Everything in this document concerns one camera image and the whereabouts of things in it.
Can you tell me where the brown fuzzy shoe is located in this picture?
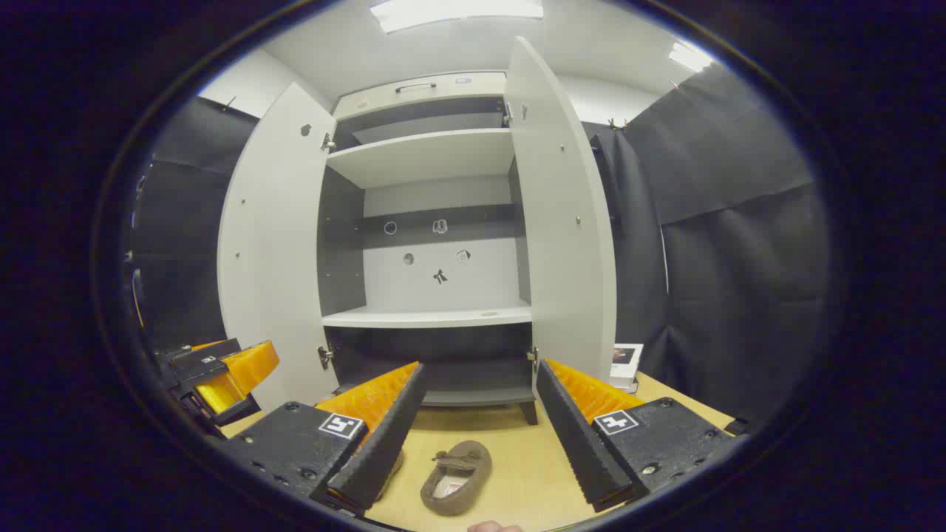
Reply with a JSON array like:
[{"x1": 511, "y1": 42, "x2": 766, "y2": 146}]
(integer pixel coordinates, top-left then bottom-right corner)
[{"x1": 421, "y1": 440, "x2": 493, "y2": 516}]

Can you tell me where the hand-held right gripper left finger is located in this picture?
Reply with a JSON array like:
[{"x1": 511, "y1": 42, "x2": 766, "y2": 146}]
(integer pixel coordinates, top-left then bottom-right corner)
[{"x1": 222, "y1": 361, "x2": 427, "y2": 516}]

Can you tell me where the white photo cover book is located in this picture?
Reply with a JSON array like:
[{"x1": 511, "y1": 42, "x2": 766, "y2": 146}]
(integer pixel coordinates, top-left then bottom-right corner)
[{"x1": 610, "y1": 343, "x2": 644, "y2": 380}]

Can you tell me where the white shoe cabinet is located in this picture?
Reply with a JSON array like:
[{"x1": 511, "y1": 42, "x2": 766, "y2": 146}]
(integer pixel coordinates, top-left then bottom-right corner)
[{"x1": 318, "y1": 70, "x2": 540, "y2": 426}]

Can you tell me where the large ceiling light panel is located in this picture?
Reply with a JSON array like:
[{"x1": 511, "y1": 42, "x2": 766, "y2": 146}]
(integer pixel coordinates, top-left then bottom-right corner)
[{"x1": 370, "y1": 0, "x2": 545, "y2": 35}]

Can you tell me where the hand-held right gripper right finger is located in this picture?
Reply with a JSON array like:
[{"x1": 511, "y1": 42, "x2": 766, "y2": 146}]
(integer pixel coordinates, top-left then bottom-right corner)
[{"x1": 536, "y1": 358, "x2": 736, "y2": 513}]

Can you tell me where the small ceiling light panel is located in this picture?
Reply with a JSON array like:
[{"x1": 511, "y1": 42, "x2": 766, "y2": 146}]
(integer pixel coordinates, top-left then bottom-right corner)
[{"x1": 668, "y1": 41, "x2": 716, "y2": 74}]

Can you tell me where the black backdrop cloth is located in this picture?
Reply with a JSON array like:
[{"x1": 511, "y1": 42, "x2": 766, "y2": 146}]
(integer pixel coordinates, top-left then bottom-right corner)
[
  {"x1": 588, "y1": 63, "x2": 834, "y2": 433},
  {"x1": 127, "y1": 95, "x2": 261, "y2": 352}
]

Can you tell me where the white cabinet door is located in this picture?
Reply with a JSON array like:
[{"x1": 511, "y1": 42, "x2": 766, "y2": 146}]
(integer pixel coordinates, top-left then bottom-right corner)
[
  {"x1": 505, "y1": 35, "x2": 619, "y2": 386},
  {"x1": 217, "y1": 81, "x2": 339, "y2": 412}
]

